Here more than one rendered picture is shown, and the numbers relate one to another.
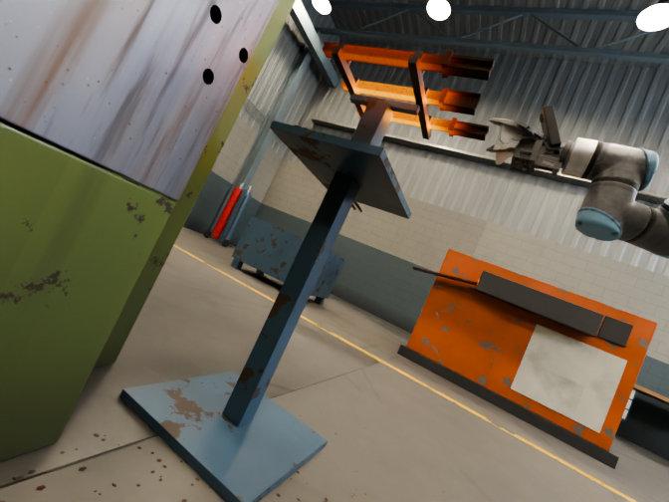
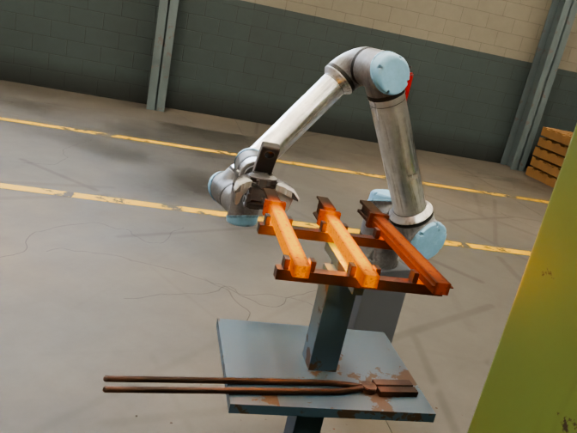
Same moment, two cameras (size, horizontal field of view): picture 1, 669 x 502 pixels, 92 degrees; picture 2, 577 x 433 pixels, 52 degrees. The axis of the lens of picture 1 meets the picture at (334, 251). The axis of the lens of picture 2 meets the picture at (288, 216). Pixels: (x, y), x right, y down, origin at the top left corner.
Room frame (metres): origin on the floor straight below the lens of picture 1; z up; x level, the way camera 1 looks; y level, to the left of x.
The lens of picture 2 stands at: (1.67, 0.80, 1.39)
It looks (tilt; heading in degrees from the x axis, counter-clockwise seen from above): 18 degrees down; 231
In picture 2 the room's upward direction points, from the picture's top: 12 degrees clockwise
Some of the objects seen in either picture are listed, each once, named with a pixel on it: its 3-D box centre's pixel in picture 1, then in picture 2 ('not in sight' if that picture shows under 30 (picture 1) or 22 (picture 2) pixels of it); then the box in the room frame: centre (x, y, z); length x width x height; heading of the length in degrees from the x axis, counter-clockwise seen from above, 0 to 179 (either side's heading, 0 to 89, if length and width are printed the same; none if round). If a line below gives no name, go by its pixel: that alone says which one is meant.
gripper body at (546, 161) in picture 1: (539, 152); (258, 186); (0.81, -0.38, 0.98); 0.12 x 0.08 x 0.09; 64
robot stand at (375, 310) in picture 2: not in sight; (355, 326); (0.03, -0.63, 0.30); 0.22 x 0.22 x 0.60; 85
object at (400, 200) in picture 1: (349, 176); (318, 366); (0.89, 0.05, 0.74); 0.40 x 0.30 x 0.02; 155
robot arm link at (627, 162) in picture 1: (618, 166); (252, 167); (0.74, -0.53, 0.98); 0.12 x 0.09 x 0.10; 64
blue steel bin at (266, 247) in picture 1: (289, 262); not in sight; (4.49, 0.50, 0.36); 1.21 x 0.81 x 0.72; 71
